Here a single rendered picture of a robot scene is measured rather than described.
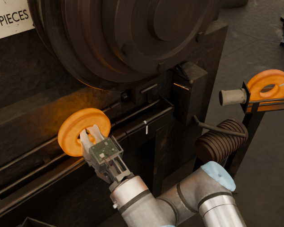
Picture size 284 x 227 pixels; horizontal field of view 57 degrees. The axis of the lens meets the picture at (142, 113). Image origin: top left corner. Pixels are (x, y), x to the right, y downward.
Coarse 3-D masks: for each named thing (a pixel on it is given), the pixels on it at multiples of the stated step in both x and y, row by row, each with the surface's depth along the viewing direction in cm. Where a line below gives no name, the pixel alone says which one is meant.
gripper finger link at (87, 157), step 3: (81, 141) 72; (81, 144) 73; (84, 147) 71; (84, 150) 71; (84, 153) 71; (87, 153) 71; (84, 156) 70; (87, 156) 70; (90, 156) 70; (84, 159) 71; (87, 159) 70; (90, 159) 70; (87, 162) 70; (90, 162) 70; (90, 165) 70
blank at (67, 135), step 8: (80, 112) 72; (88, 112) 72; (96, 112) 74; (72, 120) 70; (80, 120) 70; (88, 120) 72; (96, 120) 74; (104, 120) 76; (64, 128) 70; (72, 128) 70; (80, 128) 72; (104, 128) 79; (64, 136) 70; (72, 136) 72; (64, 144) 72; (72, 144) 74; (80, 144) 76; (72, 152) 76; (80, 152) 78
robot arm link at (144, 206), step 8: (144, 192) 63; (136, 200) 61; (144, 200) 61; (152, 200) 62; (160, 200) 67; (128, 208) 61; (136, 208) 60; (144, 208) 60; (152, 208) 61; (160, 208) 63; (168, 208) 65; (128, 216) 61; (136, 216) 60; (144, 216) 59; (152, 216) 60; (160, 216) 60; (168, 216) 63; (128, 224) 61; (136, 224) 60; (144, 224) 59; (152, 224) 59; (160, 224) 59; (168, 224) 60
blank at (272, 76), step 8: (264, 72) 95; (272, 72) 94; (280, 72) 94; (256, 80) 95; (264, 80) 94; (272, 80) 95; (280, 80) 95; (256, 88) 97; (280, 88) 97; (256, 96) 100; (264, 96) 101; (272, 96) 100; (280, 96) 100
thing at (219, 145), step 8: (224, 120) 116; (232, 120) 112; (224, 128) 108; (232, 128) 109; (240, 128) 109; (200, 136) 108; (208, 136) 106; (216, 136) 105; (224, 136) 106; (232, 136) 107; (200, 144) 106; (208, 144) 103; (216, 144) 103; (224, 144) 105; (232, 144) 106; (240, 144) 110; (200, 152) 108; (208, 152) 104; (216, 152) 102; (224, 152) 105; (232, 152) 109; (200, 160) 117; (208, 160) 106; (216, 160) 104; (224, 160) 114
